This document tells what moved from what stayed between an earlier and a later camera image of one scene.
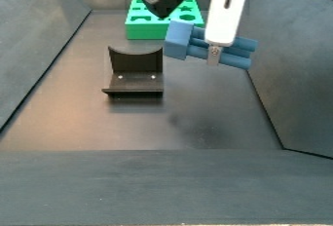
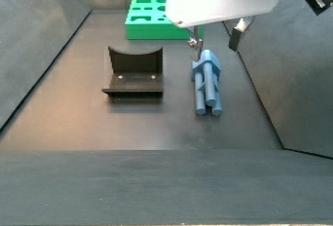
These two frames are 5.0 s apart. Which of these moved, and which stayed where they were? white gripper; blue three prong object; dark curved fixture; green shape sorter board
Moved: blue three prong object; white gripper
Stayed: green shape sorter board; dark curved fixture
